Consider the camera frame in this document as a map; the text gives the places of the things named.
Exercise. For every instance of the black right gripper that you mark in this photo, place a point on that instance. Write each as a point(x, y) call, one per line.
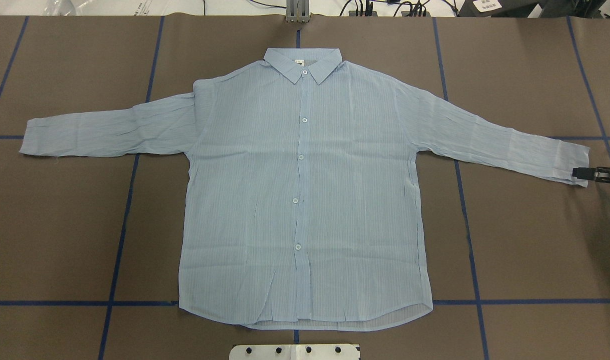
point(606, 174)

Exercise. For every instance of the light blue button-up shirt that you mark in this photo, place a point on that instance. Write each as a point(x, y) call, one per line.
point(303, 206)

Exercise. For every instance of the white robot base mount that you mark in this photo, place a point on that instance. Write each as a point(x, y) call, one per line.
point(322, 351)

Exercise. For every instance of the aluminium frame post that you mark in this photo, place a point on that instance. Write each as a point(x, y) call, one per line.
point(298, 11)

